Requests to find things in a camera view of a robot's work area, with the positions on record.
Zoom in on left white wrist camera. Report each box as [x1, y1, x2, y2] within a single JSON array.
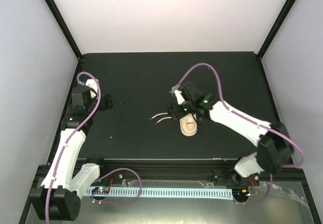
[[85, 79, 98, 98]]

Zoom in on black frame post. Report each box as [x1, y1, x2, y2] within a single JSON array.
[[44, 0, 82, 60], [257, 0, 297, 59]]

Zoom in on white slotted cable duct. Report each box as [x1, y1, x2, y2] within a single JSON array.
[[86, 187, 233, 200]]

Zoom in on beige sneaker shoe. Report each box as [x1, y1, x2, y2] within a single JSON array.
[[180, 114, 197, 137]]

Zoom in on white shoelace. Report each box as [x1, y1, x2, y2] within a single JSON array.
[[149, 112, 173, 125]]

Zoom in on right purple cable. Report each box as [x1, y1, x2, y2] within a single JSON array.
[[171, 62, 305, 206]]

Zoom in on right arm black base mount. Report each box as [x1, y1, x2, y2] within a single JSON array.
[[213, 169, 259, 187]]

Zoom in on right small circuit board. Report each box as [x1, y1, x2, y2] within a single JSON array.
[[238, 189, 258, 197]]

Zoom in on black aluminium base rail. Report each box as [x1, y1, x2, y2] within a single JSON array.
[[73, 158, 237, 180]]

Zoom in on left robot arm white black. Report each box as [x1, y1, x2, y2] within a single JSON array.
[[29, 80, 112, 223]]

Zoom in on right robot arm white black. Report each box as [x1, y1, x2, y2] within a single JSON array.
[[167, 90, 293, 185]]

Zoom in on small circuit board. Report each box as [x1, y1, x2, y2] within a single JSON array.
[[238, 189, 258, 197], [91, 186, 110, 194]]

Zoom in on right black frame post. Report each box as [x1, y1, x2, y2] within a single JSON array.
[[257, 0, 297, 59]]

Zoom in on left black frame post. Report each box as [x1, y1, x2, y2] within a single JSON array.
[[44, 0, 82, 60]]

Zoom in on left small circuit board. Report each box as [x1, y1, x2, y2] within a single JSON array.
[[91, 186, 110, 194]]

